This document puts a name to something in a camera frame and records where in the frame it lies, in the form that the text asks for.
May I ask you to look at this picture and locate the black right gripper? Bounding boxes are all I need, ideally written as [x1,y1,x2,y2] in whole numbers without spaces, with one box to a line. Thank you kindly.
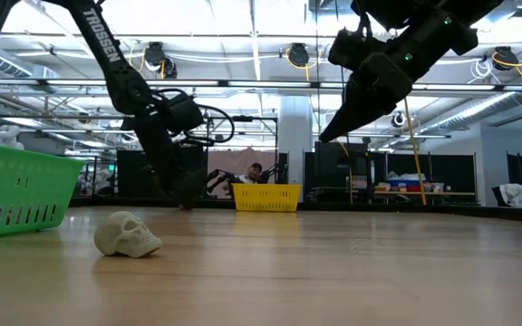
[318,8,479,144]

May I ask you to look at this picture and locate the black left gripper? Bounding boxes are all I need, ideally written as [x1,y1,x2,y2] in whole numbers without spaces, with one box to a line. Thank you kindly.
[131,110,208,210]

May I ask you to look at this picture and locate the pale pink curtain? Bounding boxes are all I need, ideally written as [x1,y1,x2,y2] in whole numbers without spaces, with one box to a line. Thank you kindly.
[208,147,278,199]

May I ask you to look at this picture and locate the black cabinet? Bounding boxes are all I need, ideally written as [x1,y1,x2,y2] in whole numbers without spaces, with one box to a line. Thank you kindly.
[304,141,371,203]

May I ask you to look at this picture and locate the person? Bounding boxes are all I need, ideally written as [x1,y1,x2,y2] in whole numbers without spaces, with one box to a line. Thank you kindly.
[237,162,265,185]

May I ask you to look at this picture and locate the yellow plastic basket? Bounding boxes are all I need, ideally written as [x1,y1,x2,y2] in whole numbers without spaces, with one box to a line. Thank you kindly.
[232,182,303,213]

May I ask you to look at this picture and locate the narrow black panel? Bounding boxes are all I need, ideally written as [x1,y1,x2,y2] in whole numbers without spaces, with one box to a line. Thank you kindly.
[277,152,289,185]

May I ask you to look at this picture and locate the beige plastic skull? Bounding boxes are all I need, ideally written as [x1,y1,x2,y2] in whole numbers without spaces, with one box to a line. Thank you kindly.
[93,211,164,260]

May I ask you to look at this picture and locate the blue storage bin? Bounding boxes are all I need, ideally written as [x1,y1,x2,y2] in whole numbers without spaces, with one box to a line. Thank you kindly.
[387,177,424,193]

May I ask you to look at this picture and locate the long ceiling light strip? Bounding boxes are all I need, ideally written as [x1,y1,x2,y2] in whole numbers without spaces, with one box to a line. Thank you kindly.
[0,79,522,92]

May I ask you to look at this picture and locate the wooden side table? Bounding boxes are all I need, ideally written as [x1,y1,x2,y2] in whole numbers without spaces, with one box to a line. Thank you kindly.
[372,189,478,205]

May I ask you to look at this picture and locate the green plastic basket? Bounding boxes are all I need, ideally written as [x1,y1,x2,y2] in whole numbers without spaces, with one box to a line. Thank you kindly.
[0,139,86,239]

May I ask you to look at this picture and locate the white cloth pile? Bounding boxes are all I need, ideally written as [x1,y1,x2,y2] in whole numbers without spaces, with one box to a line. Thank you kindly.
[491,183,522,210]

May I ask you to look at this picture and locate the white background robot figure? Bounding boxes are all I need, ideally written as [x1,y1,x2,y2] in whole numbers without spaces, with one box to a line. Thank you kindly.
[0,125,25,150]

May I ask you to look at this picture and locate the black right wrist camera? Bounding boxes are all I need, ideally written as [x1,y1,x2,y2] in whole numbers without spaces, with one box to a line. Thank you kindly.
[327,0,428,72]

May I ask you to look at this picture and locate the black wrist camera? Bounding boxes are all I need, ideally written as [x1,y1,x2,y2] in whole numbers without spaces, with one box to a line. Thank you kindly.
[160,92,206,136]
[327,0,428,72]

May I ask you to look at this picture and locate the black left camera cable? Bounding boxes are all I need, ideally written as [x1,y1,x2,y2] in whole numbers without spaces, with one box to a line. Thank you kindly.
[151,88,237,148]

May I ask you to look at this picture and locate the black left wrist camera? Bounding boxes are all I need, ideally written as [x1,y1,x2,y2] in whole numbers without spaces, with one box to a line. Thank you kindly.
[160,92,206,136]

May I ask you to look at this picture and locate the yellow hanging cable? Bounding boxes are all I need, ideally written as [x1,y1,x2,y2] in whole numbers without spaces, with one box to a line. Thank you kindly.
[401,97,428,206]

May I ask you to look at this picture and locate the black metal frame rig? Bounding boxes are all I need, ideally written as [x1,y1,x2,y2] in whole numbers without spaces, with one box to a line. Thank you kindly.
[205,114,280,200]

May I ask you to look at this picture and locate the silver air duct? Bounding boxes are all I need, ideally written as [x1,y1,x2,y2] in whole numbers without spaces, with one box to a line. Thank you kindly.
[417,90,522,135]
[0,47,34,78]

